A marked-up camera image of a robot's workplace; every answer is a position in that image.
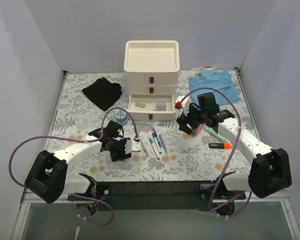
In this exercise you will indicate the light blue pen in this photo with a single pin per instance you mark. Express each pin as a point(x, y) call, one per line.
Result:
point(163, 144)

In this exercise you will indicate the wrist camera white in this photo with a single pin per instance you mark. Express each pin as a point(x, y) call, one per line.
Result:
point(182, 102)
point(133, 145)

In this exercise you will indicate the clear jar of pins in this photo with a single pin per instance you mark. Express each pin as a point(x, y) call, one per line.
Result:
point(161, 106)

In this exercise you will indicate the white marker blue cap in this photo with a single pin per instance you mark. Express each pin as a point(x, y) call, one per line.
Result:
point(154, 148)

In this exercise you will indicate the beige eraser block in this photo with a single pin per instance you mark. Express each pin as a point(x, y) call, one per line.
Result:
point(140, 105)

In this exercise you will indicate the black folded cloth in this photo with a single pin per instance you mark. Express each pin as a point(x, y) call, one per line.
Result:
point(103, 93)

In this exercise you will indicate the blue folded cloth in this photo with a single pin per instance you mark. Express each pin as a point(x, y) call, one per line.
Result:
point(219, 80)

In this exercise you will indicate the purple clear pen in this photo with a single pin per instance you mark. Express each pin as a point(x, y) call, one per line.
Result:
point(157, 137)

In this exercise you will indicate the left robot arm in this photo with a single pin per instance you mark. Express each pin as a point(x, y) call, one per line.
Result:
point(48, 176)

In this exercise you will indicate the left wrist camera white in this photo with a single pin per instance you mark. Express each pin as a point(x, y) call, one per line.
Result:
point(133, 145)

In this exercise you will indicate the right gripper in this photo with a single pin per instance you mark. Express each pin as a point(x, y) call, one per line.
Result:
point(186, 120)

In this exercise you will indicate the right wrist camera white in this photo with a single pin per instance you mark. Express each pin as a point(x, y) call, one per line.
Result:
point(182, 102)

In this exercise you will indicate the black orange highlighter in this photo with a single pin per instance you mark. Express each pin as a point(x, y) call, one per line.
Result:
point(220, 145)

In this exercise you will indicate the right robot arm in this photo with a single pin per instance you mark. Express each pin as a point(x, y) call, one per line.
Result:
point(270, 168)

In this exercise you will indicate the cream three-drawer organizer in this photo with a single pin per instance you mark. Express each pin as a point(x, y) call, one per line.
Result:
point(151, 69)

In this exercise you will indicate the pink-capped tube of pencils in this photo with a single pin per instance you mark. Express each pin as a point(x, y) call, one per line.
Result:
point(195, 131)

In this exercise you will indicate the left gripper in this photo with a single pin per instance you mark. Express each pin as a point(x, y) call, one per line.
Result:
point(121, 150)

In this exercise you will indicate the aluminium rail frame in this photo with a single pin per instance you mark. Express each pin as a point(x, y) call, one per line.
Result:
point(29, 199)

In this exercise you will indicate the green highlighter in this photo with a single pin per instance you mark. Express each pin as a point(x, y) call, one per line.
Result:
point(214, 134)

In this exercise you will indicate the blue round tin jar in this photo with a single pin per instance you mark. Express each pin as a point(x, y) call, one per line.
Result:
point(121, 117)

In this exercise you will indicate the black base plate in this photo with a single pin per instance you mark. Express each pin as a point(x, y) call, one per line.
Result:
point(154, 195)

